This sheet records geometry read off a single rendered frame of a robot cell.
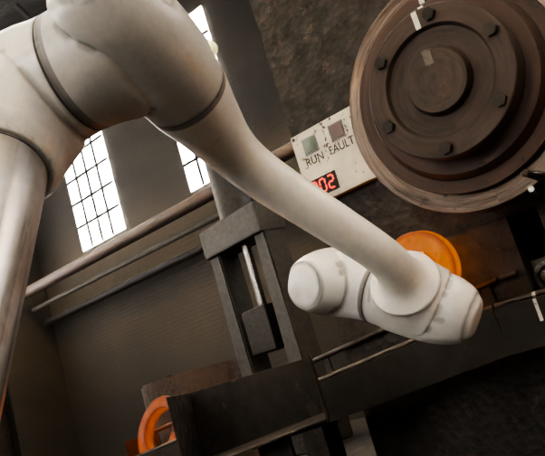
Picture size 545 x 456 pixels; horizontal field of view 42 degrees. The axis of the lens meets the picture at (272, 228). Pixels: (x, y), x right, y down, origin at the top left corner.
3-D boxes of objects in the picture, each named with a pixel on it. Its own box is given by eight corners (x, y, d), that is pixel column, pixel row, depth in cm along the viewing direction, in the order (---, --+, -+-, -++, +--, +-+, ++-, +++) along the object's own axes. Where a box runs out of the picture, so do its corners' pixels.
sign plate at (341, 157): (316, 207, 170) (294, 139, 174) (407, 164, 155) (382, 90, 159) (310, 207, 168) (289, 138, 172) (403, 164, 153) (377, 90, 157)
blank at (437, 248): (377, 250, 148) (370, 251, 145) (440, 216, 139) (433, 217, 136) (410, 318, 144) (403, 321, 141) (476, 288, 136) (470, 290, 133)
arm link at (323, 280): (322, 298, 123) (389, 318, 116) (270, 311, 111) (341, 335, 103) (331, 238, 121) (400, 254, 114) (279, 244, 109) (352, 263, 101)
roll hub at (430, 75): (407, 184, 134) (362, 53, 140) (549, 120, 118) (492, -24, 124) (394, 183, 130) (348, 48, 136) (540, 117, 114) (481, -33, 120)
